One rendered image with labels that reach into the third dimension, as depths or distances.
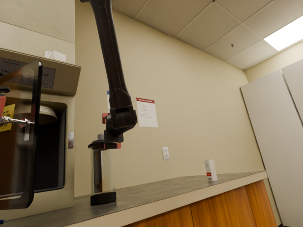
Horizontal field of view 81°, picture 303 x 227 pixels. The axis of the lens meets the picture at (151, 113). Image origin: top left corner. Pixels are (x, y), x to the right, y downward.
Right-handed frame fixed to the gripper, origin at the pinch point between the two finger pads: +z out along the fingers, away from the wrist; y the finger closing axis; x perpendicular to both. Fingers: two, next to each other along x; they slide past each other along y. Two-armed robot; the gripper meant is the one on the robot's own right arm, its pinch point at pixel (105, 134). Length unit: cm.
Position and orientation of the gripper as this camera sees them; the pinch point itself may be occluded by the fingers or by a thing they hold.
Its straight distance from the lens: 75.9
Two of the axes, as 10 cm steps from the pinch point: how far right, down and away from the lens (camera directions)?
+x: -8.0, -0.7, -6.0
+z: -5.9, 3.2, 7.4
